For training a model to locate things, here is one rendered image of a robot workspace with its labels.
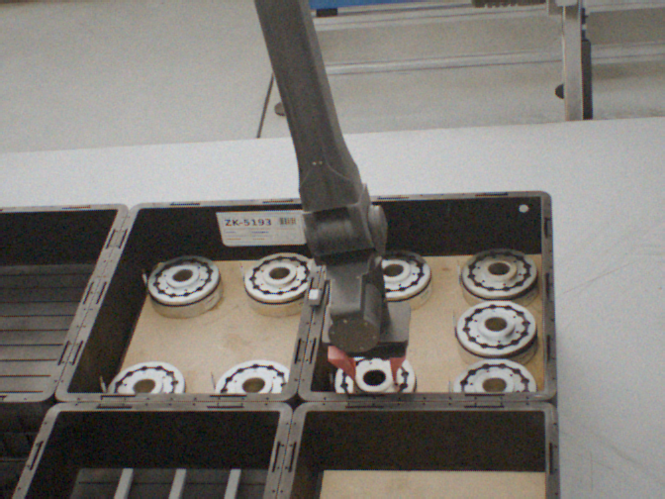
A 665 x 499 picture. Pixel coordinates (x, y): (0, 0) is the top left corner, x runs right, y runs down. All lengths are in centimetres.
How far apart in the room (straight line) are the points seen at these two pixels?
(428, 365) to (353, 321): 29
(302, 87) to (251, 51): 279
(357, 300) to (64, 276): 67
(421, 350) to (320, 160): 40
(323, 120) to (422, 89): 245
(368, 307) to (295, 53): 29
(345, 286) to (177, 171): 97
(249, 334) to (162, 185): 62
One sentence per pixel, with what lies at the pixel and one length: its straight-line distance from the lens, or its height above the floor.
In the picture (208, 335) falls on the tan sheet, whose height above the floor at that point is 83.
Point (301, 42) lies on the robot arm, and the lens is 128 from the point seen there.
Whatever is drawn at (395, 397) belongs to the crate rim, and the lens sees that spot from 144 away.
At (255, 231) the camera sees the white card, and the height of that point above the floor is 88.
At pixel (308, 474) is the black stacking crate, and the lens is 145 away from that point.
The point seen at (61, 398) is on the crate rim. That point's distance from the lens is 154.
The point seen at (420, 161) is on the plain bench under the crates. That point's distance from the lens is 220.
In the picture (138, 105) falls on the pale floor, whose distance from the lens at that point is 392.
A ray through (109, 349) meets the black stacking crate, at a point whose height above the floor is 86.
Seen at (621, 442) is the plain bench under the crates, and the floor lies 70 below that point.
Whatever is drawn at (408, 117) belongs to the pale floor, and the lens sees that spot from 363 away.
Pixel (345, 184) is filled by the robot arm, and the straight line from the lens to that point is 133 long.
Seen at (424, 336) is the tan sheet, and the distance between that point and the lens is 165.
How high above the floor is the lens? 195
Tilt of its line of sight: 38 degrees down
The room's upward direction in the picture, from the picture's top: 9 degrees counter-clockwise
